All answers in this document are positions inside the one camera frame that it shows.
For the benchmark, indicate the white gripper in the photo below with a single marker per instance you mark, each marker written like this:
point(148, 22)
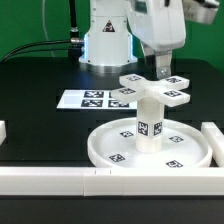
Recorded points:
point(160, 25)

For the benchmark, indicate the white cross-shaped table base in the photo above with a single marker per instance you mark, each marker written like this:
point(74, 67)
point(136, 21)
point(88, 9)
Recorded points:
point(168, 91)

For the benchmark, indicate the white round table top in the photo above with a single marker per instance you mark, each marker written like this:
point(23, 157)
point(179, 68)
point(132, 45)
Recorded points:
point(114, 145)

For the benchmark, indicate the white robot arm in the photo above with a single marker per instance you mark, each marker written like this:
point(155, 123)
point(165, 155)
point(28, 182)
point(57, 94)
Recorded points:
point(108, 45)

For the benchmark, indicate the white marker sheet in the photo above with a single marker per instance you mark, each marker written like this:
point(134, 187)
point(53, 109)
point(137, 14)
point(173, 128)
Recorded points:
point(92, 99)

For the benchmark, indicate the white right fence bar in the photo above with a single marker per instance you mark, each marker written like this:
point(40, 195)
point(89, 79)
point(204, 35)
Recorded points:
point(215, 139)

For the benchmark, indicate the white fence bar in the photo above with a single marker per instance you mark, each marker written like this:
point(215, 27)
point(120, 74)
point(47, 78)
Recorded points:
point(2, 131)
point(63, 181)
point(215, 139)

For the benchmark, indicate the white left fence bar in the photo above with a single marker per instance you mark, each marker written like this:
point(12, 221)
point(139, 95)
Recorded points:
point(2, 131)

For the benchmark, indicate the white front fence bar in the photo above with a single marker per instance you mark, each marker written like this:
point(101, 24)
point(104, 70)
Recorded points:
point(63, 181)

